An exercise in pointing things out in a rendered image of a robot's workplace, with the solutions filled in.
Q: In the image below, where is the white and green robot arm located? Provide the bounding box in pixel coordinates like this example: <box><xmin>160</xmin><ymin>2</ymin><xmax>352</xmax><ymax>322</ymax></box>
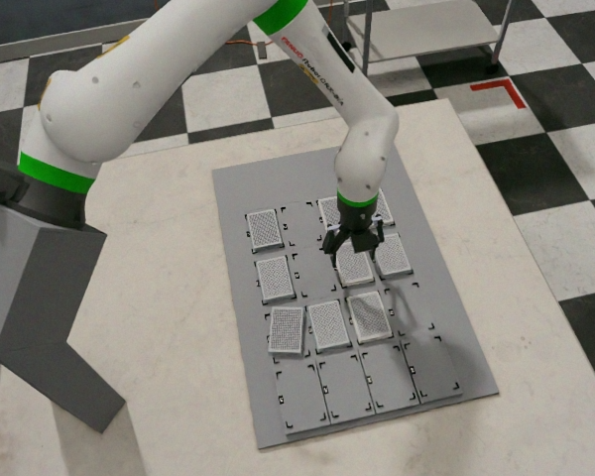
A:
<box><xmin>0</xmin><ymin>0</ymin><xmax>400</xmax><ymax>229</ymax></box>

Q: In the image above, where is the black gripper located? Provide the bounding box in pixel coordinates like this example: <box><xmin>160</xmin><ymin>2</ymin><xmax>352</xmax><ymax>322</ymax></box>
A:
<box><xmin>322</xmin><ymin>214</ymin><xmax>385</xmax><ymax>268</ymax></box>

